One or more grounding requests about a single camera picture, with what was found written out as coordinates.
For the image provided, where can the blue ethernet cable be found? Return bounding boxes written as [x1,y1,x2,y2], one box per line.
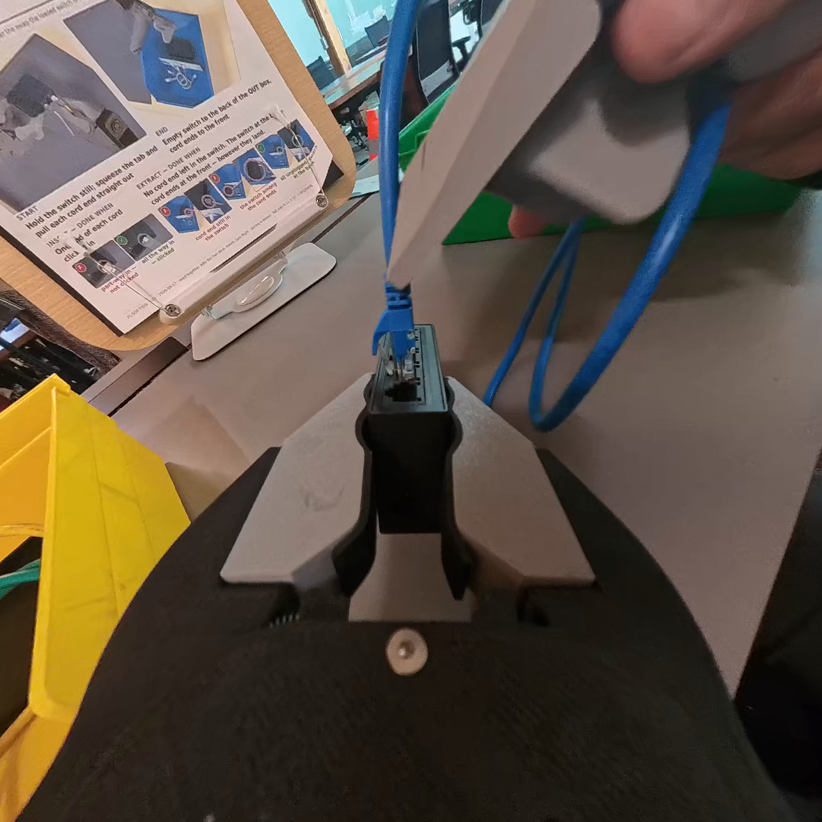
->
[372,0,734,433]

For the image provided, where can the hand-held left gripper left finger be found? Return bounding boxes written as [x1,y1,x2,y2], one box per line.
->
[220,375,375,598]

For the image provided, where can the person's black clothing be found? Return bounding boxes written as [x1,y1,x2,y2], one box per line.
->
[735,462,822,822]

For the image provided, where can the person's right hand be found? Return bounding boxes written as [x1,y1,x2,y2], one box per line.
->
[509,0,822,240]

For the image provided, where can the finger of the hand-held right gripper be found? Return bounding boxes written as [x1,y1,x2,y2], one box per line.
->
[387,0,696,288]

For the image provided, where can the white stand base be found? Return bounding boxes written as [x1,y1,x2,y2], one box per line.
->
[191,243,337,362]

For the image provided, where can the instruction sheet on wooden stand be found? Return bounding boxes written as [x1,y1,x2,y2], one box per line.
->
[0,0,358,353]

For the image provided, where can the black network switch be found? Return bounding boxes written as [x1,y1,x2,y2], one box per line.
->
[367,324,449,536]

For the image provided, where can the green ethernet cable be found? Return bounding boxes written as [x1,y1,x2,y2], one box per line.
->
[0,557,43,602]

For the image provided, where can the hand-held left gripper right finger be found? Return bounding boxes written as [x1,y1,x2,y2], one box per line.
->
[442,375,596,602]

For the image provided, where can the yellow plastic bin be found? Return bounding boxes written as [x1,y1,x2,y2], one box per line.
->
[0,374,191,822]

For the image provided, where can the green plastic bin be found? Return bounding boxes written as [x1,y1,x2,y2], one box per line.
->
[398,82,804,247]

